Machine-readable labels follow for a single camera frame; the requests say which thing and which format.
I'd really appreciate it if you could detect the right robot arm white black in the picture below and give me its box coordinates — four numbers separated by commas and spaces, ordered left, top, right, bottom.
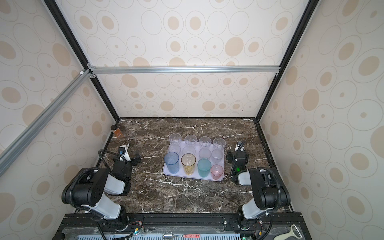
226, 148, 291, 220

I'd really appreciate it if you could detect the frosted dimpled tall cup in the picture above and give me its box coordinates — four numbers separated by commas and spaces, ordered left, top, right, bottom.
199, 148, 212, 160

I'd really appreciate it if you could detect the yellow glass mug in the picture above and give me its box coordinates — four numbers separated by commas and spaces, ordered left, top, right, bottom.
181, 154, 197, 176

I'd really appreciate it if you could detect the teal dimpled plastic tumbler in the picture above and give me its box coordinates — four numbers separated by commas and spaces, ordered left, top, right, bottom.
198, 158, 212, 178

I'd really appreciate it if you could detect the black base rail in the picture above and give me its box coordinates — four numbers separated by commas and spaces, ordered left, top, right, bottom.
53, 212, 312, 240

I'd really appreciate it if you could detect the frosted dimpled small cup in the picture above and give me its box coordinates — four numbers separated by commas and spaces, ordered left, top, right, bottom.
211, 149, 224, 165

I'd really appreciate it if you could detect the clear ribbed small glass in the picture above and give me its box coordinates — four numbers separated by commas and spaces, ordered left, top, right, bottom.
168, 145, 181, 154

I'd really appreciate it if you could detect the aluminium frame bar left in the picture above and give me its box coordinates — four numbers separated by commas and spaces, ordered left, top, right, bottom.
1, 70, 91, 175

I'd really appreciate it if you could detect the aluminium frame bar horizontal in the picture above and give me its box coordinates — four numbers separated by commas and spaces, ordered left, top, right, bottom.
90, 66, 280, 74

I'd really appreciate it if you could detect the small amber bottle black cap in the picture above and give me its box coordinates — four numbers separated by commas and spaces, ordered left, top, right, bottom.
111, 124, 123, 139

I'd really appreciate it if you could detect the tall blue plastic tumbler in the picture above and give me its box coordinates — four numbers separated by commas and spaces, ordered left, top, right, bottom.
164, 152, 180, 174

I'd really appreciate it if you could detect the lavender plastic tray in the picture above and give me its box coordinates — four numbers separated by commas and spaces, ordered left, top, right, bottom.
163, 141, 225, 182

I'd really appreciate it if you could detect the clear faceted small glass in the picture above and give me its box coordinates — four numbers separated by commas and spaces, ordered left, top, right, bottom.
182, 146, 196, 155

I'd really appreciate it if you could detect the red handled screwdriver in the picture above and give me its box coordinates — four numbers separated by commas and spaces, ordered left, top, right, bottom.
162, 233, 201, 240

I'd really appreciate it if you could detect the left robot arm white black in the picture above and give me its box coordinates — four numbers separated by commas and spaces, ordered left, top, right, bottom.
62, 155, 141, 224

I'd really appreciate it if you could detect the white peeler tool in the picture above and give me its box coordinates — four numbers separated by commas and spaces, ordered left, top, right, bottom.
274, 224, 304, 240

